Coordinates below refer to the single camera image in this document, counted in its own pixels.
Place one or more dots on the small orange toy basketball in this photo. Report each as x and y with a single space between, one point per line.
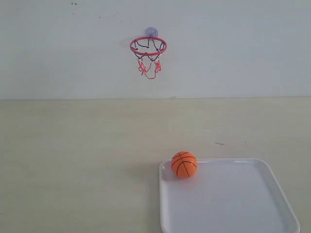
184 164

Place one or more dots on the red mini basketball hoop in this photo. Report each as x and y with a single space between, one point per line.
147 50

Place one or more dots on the clear suction cup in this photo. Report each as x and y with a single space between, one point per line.
151 32

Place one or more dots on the white rectangular plastic tray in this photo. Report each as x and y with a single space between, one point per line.
240 195

